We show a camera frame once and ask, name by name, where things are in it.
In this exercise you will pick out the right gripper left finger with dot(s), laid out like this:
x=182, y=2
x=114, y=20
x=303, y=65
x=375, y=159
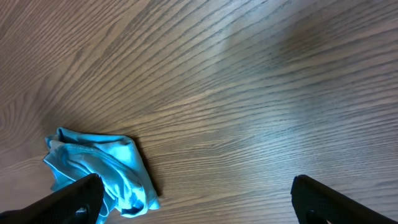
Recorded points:
x=79, y=202

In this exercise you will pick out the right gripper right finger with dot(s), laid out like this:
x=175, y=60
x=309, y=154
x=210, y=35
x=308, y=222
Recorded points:
x=314, y=202

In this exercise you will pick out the light blue printed t-shirt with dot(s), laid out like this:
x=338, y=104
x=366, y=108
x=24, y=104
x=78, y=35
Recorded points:
x=115, y=158

